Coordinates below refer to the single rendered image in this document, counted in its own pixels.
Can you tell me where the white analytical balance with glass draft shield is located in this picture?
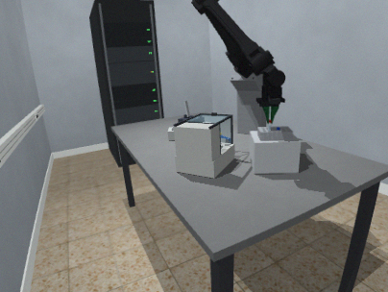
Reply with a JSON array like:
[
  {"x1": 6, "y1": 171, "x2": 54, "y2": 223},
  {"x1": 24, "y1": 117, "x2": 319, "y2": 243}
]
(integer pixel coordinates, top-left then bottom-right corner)
[{"x1": 174, "y1": 112, "x2": 234, "y2": 178}]

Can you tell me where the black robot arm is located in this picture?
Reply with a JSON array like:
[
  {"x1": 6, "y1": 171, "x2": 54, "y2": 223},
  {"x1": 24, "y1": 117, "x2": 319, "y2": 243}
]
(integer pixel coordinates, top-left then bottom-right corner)
[{"x1": 191, "y1": 0, "x2": 285, "y2": 105}]

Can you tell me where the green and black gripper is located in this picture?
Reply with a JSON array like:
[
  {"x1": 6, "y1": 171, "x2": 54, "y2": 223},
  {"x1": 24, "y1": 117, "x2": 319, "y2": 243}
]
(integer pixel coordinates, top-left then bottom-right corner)
[{"x1": 256, "y1": 98, "x2": 285, "y2": 124}]

